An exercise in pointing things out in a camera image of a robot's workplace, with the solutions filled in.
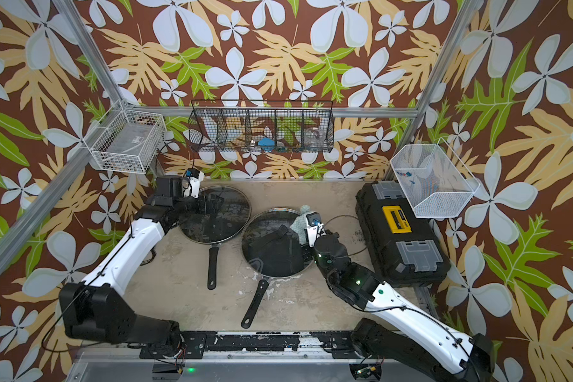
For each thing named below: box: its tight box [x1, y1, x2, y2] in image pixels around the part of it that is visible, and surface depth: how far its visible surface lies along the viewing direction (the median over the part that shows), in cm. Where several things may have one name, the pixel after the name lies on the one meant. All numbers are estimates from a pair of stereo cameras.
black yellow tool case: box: [355, 180, 451, 287], surface depth 81 cm
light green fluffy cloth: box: [289, 204, 316, 246], surface depth 72 cm
